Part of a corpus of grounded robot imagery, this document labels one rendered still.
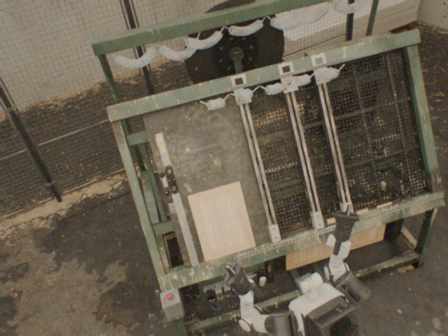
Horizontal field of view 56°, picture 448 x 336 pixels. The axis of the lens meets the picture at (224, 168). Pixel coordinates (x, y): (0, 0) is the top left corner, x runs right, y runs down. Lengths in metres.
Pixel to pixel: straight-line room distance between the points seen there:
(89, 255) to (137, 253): 0.52
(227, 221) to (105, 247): 1.92
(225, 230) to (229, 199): 0.23
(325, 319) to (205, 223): 1.17
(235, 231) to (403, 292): 1.66
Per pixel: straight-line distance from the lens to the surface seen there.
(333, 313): 2.19
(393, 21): 7.75
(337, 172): 3.09
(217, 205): 2.95
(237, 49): 3.28
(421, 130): 3.42
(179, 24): 3.08
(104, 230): 4.77
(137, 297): 4.12
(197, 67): 3.30
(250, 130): 2.90
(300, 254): 3.62
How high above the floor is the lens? 3.30
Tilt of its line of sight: 41 degrees down
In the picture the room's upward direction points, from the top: 10 degrees counter-clockwise
